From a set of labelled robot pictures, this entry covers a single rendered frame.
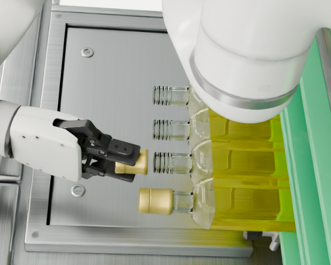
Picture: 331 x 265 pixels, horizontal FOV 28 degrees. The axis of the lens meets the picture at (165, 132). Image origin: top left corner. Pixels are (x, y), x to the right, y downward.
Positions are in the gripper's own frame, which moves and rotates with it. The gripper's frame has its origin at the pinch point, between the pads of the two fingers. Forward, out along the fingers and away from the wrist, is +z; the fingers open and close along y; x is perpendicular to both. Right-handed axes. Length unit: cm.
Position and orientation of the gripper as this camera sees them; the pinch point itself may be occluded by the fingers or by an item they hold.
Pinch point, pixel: (122, 161)
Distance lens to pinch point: 90.3
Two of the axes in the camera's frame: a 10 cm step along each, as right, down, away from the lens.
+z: 9.6, 2.6, -0.6
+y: 1.0, -5.6, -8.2
